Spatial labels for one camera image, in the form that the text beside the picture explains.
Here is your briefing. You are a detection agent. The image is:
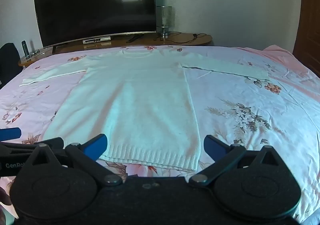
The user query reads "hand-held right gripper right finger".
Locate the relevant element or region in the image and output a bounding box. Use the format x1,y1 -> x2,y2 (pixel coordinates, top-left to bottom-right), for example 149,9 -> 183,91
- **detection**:
189,134 -> 291,188

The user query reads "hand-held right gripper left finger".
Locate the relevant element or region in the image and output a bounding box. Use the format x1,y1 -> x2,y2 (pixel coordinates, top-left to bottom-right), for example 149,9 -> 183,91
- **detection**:
19,133 -> 123,187

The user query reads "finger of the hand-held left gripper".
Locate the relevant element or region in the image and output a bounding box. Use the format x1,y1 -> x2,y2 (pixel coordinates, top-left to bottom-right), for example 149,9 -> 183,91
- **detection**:
0,127 -> 22,142
0,137 -> 65,156

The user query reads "white knit sweater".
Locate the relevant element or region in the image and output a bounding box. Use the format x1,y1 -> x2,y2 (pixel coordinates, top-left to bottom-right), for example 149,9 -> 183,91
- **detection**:
19,49 -> 270,172

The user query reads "pink floral bed sheet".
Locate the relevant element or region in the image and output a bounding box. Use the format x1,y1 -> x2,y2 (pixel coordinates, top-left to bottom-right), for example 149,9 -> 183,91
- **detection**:
0,44 -> 320,225

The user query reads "black chair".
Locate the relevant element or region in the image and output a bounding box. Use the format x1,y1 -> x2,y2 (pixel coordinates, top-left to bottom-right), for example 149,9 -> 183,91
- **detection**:
0,43 -> 20,90

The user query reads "silver set-top box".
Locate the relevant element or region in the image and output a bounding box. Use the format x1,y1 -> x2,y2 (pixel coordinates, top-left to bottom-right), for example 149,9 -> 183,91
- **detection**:
82,36 -> 112,45

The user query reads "wooden television stand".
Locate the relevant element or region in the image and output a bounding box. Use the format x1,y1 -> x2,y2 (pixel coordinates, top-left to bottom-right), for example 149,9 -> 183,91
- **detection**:
18,32 -> 213,67

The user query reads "black remote control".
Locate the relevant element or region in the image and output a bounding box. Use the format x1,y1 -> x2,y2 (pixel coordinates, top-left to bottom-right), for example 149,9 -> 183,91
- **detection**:
126,34 -> 145,43

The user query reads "glass table lamp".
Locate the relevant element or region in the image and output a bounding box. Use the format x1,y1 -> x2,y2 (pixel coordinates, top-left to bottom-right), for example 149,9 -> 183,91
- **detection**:
155,5 -> 173,39

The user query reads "black curved television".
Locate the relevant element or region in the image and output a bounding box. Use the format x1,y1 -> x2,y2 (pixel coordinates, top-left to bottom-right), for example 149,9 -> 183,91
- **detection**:
33,0 -> 157,49

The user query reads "brown wooden door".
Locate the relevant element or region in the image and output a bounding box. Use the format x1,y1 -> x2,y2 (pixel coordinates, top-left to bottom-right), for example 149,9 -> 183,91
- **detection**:
292,0 -> 320,78

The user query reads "black cable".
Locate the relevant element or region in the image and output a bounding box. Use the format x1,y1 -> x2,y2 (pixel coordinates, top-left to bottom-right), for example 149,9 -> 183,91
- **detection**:
154,32 -> 207,44

